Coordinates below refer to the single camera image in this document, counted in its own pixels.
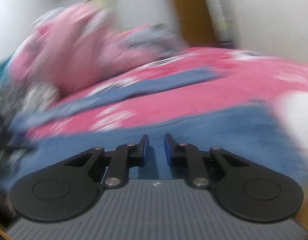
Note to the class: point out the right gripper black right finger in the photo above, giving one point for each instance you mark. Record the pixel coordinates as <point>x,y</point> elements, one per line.
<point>241,187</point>

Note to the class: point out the white crumpled garment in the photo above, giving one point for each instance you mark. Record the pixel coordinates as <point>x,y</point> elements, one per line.
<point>291,109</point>

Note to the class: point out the brown wooden door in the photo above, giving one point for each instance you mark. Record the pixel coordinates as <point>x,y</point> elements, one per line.
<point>195,23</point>

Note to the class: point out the pink floral bed blanket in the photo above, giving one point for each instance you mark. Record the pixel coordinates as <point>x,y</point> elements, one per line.
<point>238,76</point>

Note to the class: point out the black white plaid shirt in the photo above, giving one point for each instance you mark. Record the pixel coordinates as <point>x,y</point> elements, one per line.
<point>19,99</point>

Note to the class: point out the blue denim jeans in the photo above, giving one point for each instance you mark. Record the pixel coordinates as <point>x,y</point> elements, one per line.
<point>249,129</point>

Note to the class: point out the pink grey quilt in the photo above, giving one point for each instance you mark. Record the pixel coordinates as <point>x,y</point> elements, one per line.
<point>77,47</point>

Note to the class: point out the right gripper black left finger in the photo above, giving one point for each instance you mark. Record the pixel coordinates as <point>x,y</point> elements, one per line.
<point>69,188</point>

